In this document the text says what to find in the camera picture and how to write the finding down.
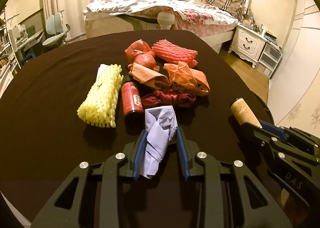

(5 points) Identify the lilac paper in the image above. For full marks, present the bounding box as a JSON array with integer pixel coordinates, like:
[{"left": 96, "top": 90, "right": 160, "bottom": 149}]
[{"left": 140, "top": 105, "right": 178, "bottom": 179}]

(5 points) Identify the tan spray can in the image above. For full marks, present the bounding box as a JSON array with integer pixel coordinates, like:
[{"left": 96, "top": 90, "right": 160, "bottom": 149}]
[{"left": 230, "top": 98, "right": 262, "bottom": 128}]

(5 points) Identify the dark red wrapper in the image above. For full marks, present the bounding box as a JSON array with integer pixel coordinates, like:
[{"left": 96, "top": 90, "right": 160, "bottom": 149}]
[{"left": 141, "top": 90, "right": 196, "bottom": 109}]

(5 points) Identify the red can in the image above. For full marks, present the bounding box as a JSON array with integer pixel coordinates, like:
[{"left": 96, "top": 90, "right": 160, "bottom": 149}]
[{"left": 121, "top": 75, "right": 144, "bottom": 116}]

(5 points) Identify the yellow foam fruit net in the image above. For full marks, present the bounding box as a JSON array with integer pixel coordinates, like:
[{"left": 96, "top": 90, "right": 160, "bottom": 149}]
[{"left": 77, "top": 64, "right": 123, "bottom": 128}]

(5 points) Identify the plastic drawer unit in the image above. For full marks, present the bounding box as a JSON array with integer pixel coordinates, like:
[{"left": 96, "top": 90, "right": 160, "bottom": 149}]
[{"left": 255, "top": 41, "right": 282, "bottom": 79}]

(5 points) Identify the white nightstand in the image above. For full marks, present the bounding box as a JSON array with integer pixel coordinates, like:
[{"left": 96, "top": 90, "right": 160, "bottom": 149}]
[{"left": 228, "top": 23, "right": 267, "bottom": 68}]

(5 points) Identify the dark brown tablecloth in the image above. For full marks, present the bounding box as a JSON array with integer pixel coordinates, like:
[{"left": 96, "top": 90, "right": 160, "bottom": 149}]
[{"left": 1, "top": 30, "right": 273, "bottom": 220}]

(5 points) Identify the red foam fruit net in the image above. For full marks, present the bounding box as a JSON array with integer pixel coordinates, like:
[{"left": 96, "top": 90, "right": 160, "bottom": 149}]
[{"left": 151, "top": 39, "right": 198, "bottom": 68}]

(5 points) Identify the red plastic bag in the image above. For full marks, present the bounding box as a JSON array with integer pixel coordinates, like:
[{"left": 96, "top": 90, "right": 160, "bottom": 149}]
[{"left": 125, "top": 39, "right": 159, "bottom": 72}]

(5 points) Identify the floral quilt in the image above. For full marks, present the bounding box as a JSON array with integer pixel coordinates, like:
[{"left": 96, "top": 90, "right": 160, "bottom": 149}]
[{"left": 83, "top": 0, "right": 238, "bottom": 37}]

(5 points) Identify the grey office chair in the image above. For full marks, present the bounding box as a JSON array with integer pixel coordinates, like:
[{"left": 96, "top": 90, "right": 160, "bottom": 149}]
[{"left": 42, "top": 10, "right": 71, "bottom": 47}]

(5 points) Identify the bookshelf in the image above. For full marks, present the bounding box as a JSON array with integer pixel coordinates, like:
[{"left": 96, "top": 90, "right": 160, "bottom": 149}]
[{"left": 1, "top": 7, "right": 21, "bottom": 96}]

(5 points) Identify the desk with clutter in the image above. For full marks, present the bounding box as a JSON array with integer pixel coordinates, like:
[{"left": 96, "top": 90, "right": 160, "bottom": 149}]
[{"left": 8, "top": 26, "right": 44, "bottom": 68}]

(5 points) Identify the white bed frame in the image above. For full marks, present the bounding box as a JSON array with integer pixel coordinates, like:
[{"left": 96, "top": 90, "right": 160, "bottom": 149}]
[{"left": 83, "top": 0, "right": 251, "bottom": 52}]

